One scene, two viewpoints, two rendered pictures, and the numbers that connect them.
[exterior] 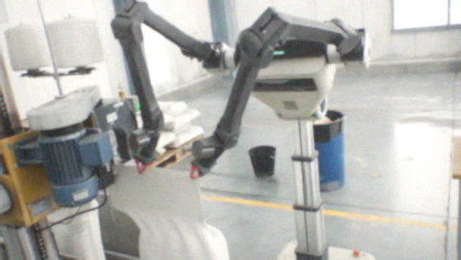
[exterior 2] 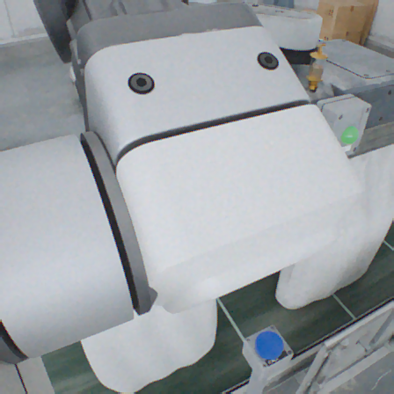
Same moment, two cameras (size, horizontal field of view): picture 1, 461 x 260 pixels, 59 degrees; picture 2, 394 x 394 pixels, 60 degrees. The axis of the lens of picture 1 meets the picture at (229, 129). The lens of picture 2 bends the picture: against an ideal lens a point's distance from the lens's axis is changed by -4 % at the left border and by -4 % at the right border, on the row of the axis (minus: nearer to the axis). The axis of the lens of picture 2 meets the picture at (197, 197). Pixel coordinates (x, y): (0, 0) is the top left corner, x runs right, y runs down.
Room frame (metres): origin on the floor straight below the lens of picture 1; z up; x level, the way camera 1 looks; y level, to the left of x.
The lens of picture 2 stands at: (1.93, -0.11, 1.56)
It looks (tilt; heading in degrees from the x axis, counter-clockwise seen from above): 40 degrees down; 123
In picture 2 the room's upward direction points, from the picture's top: straight up
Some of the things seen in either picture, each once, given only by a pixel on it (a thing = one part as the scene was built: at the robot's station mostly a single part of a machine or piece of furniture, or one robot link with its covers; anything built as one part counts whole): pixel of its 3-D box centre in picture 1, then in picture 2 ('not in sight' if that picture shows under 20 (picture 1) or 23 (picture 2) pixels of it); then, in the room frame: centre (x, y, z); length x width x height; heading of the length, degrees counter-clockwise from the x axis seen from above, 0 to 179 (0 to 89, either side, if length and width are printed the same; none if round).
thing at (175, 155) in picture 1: (152, 153); not in sight; (4.91, 1.00, 0.07); 1.20 x 0.82 x 0.14; 152
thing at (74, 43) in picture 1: (76, 43); not in sight; (1.45, 0.49, 1.61); 0.17 x 0.17 x 0.17
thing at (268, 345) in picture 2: not in sight; (268, 346); (1.86, 0.27, 0.84); 0.06 x 0.06 x 0.02
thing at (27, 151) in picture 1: (39, 150); not in sight; (1.33, 0.64, 1.27); 0.12 x 0.09 x 0.09; 150
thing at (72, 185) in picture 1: (70, 167); not in sight; (1.32, 0.55, 1.21); 0.15 x 0.15 x 0.25
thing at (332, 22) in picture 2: not in sight; (340, 14); (0.82, 4.98, 0.56); 0.50 x 0.38 x 0.32; 52
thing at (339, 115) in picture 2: (131, 106); (338, 127); (1.84, 0.43, 1.29); 0.08 x 0.05 x 0.09; 60
